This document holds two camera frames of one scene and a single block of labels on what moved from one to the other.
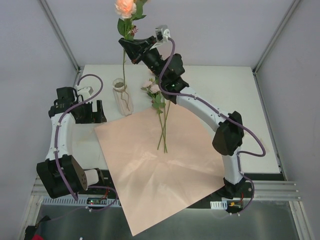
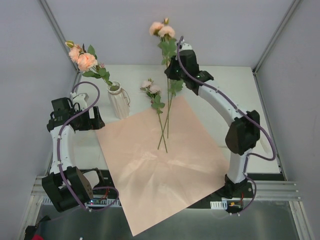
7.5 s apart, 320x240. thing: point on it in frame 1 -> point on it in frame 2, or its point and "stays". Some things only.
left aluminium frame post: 60,34 stays
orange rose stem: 164,124 -> 168,45
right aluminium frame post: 275,36 stays
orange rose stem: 129,11 -> 86,61
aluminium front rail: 276,190 stays
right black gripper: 141,50 -> 173,71
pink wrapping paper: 161,161 stays
